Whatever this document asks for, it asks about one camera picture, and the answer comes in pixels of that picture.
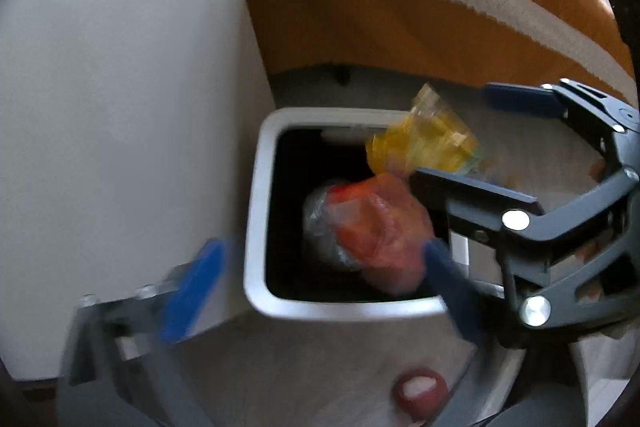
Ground orange snack bag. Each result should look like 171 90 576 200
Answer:
304 173 435 296

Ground white desk side panel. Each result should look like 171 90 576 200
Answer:
1 0 274 381

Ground yellow snack bag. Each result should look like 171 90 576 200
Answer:
366 83 483 176

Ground white trash bin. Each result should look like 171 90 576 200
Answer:
244 107 446 322

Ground orange bed cover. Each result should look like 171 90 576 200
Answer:
247 0 636 102

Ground red slipper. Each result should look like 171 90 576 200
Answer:
392 367 449 421

